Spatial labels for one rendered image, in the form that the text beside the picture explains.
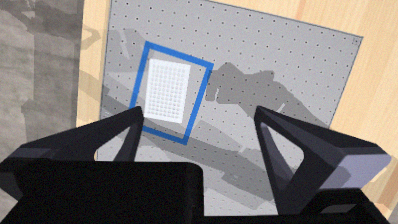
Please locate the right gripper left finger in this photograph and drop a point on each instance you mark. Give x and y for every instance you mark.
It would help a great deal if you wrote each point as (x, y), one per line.
(81, 143)

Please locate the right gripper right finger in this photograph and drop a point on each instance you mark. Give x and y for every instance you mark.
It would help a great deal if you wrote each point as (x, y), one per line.
(332, 160)

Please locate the blue tape outline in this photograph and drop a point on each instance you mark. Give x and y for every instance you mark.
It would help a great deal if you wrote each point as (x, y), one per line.
(209, 66)

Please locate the white well plate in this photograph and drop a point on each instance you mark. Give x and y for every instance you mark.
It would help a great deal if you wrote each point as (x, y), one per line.
(174, 75)

